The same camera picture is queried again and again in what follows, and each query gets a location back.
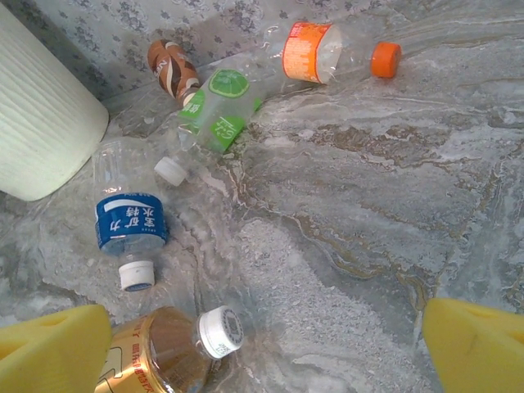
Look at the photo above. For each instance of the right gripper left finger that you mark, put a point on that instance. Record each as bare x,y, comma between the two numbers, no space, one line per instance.
53,352

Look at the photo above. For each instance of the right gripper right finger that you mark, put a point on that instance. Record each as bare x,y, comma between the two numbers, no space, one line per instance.
479,352

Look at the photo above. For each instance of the amber tea bottle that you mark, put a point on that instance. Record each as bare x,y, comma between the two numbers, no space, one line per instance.
163,352

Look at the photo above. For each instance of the brown coffee bottle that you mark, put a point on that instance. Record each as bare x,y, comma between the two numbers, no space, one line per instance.
172,67

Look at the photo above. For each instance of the cream plastic bin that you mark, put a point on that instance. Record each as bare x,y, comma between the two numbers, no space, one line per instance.
41,123

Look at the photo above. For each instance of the blue label water bottle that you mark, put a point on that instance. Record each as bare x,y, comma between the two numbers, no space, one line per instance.
131,225

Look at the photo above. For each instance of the green label clear bottle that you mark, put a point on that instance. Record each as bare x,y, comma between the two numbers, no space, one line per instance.
217,110

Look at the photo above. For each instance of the small orange label bottle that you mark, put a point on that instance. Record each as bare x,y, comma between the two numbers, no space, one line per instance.
307,51

